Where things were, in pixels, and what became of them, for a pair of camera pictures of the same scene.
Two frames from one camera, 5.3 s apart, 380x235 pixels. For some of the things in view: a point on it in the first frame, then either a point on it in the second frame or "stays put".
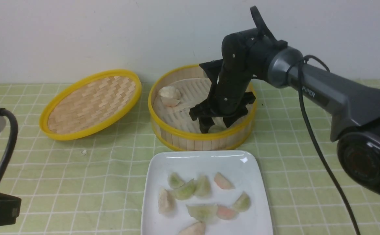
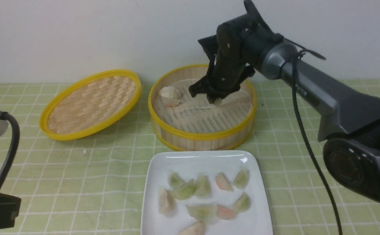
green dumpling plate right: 242,203 stays put
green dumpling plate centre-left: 186,191 stays put
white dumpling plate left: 166,202 stays put
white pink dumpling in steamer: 170,96 stays put
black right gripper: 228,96 -> 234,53
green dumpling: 215,128 -> 242,179
